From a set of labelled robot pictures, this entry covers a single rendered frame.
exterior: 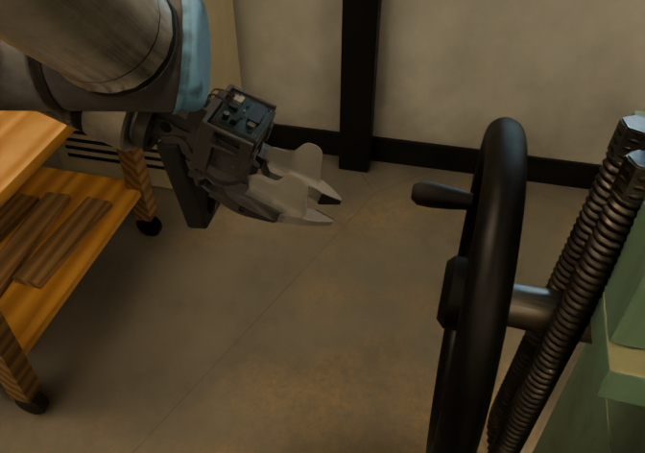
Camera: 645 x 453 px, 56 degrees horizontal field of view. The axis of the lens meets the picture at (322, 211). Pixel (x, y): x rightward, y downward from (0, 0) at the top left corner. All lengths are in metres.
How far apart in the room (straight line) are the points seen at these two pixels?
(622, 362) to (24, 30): 0.38
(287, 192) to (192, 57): 0.19
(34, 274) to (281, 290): 0.58
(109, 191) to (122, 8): 1.32
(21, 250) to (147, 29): 1.19
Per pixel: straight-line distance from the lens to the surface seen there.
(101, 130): 0.62
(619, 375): 0.42
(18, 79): 0.51
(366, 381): 1.41
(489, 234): 0.37
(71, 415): 1.47
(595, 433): 0.78
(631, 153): 0.41
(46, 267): 1.48
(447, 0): 1.72
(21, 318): 1.43
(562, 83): 1.83
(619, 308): 0.41
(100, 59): 0.39
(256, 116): 0.59
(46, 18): 0.33
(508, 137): 0.43
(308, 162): 0.62
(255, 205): 0.60
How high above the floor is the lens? 1.19
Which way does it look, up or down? 42 degrees down
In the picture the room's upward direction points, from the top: straight up
